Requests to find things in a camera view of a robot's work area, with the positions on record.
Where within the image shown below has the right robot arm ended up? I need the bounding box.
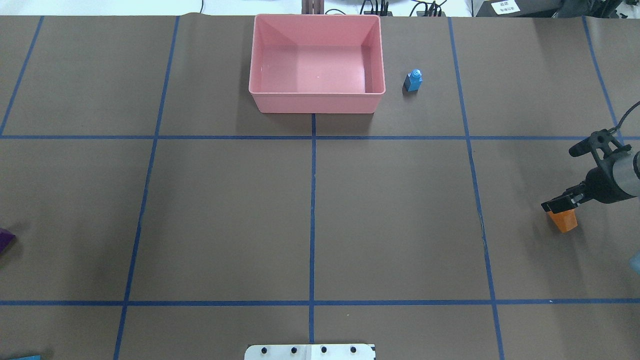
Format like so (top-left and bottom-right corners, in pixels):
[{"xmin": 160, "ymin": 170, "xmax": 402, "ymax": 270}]
[{"xmin": 541, "ymin": 150, "xmax": 640, "ymax": 214}]

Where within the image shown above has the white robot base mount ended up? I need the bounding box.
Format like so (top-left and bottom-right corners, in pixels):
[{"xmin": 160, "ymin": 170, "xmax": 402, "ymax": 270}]
[{"xmin": 243, "ymin": 343, "xmax": 377, "ymax": 360}]

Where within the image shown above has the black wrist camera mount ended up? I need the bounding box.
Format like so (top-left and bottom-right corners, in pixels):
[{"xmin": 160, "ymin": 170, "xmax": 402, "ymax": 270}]
[{"xmin": 568, "ymin": 127, "xmax": 633, "ymax": 169}]

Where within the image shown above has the orange sloped block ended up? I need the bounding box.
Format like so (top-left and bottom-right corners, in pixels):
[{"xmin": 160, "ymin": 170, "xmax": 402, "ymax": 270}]
[{"xmin": 546, "ymin": 209, "xmax": 578, "ymax": 234}]

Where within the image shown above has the usb hub with cables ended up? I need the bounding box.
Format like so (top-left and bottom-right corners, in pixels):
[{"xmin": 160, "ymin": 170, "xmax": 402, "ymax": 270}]
[{"xmin": 409, "ymin": 0, "xmax": 448, "ymax": 18}]

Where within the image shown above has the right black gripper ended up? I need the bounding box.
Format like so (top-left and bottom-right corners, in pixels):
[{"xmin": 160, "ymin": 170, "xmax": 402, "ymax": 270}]
[{"xmin": 541, "ymin": 167, "xmax": 624, "ymax": 214}]

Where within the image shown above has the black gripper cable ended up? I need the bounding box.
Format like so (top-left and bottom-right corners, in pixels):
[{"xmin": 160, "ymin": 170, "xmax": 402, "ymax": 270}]
[{"xmin": 612, "ymin": 100, "xmax": 640, "ymax": 138}]

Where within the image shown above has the small blue block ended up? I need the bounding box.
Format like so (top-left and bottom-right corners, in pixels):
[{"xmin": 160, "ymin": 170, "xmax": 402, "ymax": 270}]
[{"xmin": 403, "ymin": 68, "xmax": 423, "ymax": 92}]

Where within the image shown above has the pink plastic box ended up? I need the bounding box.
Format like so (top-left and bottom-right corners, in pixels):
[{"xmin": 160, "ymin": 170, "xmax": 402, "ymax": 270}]
[{"xmin": 247, "ymin": 14, "xmax": 386, "ymax": 114}]

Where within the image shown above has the purple block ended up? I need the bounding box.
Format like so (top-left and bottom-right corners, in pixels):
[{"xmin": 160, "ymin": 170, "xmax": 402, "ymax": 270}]
[{"xmin": 0, "ymin": 228, "xmax": 16, "ymax": 253}]

